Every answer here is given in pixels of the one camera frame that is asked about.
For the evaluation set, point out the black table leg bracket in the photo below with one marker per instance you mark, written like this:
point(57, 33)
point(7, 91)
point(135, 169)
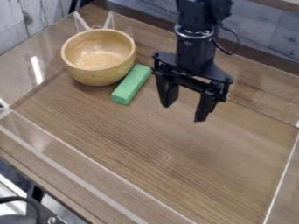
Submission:
point(43, 214)

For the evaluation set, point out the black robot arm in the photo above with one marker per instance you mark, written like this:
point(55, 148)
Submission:
point(202, 15)

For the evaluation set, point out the green rectangular stick block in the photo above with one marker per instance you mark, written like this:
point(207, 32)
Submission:
point(131, 83)

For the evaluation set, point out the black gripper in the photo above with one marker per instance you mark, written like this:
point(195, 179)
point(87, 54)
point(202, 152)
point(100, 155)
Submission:
point(190, 68)

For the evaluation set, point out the wooden bowl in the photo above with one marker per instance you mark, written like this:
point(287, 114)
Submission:
point(99, 56)

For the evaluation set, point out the clear acrylic tray wall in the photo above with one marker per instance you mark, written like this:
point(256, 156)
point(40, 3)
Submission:
point(139, 164)

